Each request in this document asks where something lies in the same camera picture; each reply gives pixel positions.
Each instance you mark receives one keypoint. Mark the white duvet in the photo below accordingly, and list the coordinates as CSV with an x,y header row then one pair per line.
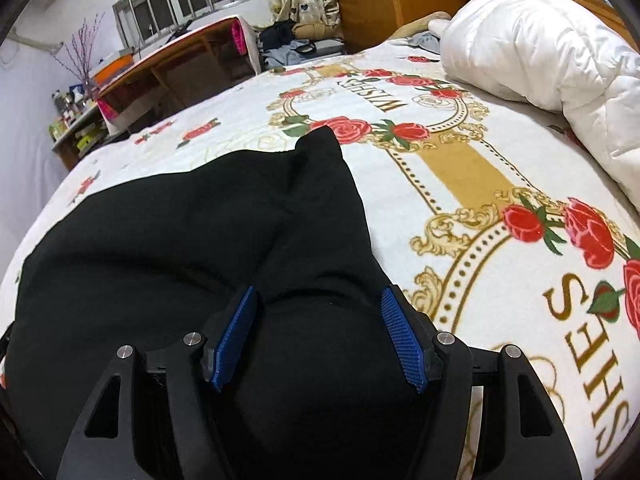
x,y
540,50

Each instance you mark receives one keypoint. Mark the cluster of bottles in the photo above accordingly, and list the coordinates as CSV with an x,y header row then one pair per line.
x,y
70,110

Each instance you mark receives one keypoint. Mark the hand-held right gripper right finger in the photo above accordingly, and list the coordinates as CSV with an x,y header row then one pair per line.
x,y
405,340

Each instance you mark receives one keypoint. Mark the vase with pink branches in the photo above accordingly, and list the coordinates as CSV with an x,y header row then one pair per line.
x,y
82,55

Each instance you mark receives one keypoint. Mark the wooden wardrobe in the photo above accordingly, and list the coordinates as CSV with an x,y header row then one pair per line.
x,y
375,0

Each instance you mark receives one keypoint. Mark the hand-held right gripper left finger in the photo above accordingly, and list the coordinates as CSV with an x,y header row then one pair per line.
x,y
232,340

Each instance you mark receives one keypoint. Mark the wooden desk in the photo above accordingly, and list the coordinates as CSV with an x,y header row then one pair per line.
x,y
175,75

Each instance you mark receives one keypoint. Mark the tan cloth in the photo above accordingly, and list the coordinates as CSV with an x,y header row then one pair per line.
x,y
415,25

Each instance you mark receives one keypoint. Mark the low wooden shelf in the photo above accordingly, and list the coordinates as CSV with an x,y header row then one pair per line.
x,y
80,142

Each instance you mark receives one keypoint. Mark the pink cloth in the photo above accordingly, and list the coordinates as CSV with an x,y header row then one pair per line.
x,y
239,40

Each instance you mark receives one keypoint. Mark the pile of clothes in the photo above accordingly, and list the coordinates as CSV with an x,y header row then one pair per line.
x,y
295,45

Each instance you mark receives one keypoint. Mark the black jacket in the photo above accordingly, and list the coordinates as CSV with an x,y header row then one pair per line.
x,y
175,240

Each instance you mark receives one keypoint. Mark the orange storage box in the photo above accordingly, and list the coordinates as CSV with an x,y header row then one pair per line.
x,y
112,67

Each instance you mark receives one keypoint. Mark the rose print bed blanket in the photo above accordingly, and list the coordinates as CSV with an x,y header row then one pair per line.
x,y
450,170

